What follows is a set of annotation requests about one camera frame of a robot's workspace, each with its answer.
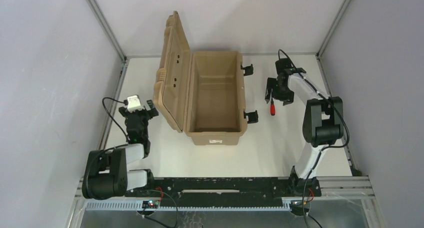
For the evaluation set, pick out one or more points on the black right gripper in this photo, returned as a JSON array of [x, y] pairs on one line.
[[281, 89]]

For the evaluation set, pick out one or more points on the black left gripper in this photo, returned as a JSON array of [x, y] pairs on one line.
[[137, 113]]

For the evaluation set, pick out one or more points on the red handled black screwdriver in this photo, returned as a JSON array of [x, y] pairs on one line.
[[272, 108]]

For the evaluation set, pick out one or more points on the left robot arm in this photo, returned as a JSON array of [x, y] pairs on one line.
[[107, 173]]

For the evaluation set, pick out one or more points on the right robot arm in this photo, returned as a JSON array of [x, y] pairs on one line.
[[322, 124]]

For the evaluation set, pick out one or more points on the tan plastic storage bin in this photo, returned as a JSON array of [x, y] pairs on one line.
[[201, 93]]

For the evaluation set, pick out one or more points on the left electronics board with leds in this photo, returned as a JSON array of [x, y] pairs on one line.
[[150, 204]]

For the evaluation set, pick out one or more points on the right electronics board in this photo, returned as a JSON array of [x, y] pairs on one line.
[[298, 208]]

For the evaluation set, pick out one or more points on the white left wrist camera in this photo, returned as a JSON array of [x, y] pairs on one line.
[[133, 103]]

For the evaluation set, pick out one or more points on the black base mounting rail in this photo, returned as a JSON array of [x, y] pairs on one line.
[[236, 191]]

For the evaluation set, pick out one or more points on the grey slotted cable duct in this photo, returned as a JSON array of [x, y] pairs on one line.
[[139, 205]]

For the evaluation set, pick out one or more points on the aluminium frame left rail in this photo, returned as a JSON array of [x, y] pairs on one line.
[[115, 58]]

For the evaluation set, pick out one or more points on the aluminium frame rail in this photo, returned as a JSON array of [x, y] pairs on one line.
[[339, 15], [115, 58]]

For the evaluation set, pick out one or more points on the aluminium frame right rail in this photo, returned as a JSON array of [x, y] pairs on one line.
[[339, 15]]

